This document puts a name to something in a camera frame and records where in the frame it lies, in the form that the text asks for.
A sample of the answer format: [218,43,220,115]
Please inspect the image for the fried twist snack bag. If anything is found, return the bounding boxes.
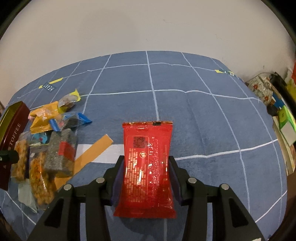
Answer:
[29,151,56,208]

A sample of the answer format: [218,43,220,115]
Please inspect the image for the orange snack packet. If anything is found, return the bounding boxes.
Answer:
[28,101,59,134]

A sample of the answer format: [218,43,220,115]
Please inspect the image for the grey sesame bar packet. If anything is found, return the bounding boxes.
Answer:
[44,128,77,178]

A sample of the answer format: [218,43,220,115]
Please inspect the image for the pink brown cake packet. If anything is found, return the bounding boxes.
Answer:
[58,94,78,108]

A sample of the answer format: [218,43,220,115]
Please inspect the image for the red snack packet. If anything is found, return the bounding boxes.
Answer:
[114,121,176,219]

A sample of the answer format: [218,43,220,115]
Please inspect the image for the small teal candy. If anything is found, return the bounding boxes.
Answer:
[32,131,51,144]

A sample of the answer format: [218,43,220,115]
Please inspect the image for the navy blue snack packet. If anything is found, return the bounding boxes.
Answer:
[18,179,38,213]

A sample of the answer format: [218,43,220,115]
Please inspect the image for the gold toffee tin box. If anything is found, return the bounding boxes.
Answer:
[1,101,30,191]

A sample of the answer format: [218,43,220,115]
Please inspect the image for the blue wrapped candy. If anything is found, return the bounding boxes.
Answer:
[49,112,92,132]

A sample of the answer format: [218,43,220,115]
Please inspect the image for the blue grid tablecloth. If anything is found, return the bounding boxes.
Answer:
[9,51,287,238]

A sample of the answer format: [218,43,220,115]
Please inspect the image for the yellow wrapped candy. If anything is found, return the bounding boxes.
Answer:
[69,89,81,102]

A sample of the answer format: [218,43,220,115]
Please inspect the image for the clutter pile beside table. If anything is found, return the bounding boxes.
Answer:
[245,72,295,175]

